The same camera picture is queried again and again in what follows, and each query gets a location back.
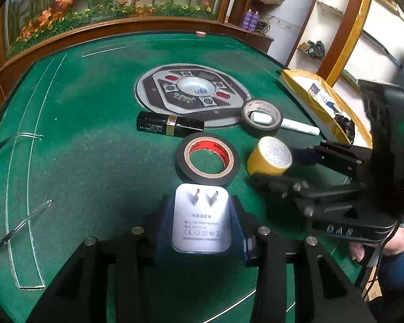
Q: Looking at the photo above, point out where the yellow storage box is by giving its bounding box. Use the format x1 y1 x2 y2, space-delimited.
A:
279 69 372 149

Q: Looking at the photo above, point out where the white and blue carton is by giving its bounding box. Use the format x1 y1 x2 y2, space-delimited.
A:
308 83 334 109

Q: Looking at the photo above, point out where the black tape roll red core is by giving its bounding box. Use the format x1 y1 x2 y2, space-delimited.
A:
176 133 241 187

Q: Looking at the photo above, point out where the round mahjong control panel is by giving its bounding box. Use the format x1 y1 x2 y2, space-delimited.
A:
134 64 252 128

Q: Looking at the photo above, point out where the purple bottle pair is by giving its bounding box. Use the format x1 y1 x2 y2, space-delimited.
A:
241 9 260 32

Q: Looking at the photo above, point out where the black round object in box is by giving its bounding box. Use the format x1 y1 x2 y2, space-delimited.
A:
334 114 356 144

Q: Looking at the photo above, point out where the black lipstick gold band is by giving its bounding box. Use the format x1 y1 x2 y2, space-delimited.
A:
136 112 205 138

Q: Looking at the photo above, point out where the person right hand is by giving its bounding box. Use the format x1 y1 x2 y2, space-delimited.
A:
349 227 404 262

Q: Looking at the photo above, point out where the black tape roll white core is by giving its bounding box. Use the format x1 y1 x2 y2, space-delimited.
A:
240 99 283 139

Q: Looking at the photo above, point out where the flower display glass case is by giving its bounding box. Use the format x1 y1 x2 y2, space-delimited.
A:
3 0 222 58

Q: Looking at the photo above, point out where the yellow bottle white lid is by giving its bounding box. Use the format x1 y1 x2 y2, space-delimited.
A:
246 136 292 176

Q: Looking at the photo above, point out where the white power adapter plug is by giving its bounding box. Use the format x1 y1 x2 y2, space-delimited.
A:
171 183 231 254

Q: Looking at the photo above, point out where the white tube blue print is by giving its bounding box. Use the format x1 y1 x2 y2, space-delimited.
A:
250 112 320 136

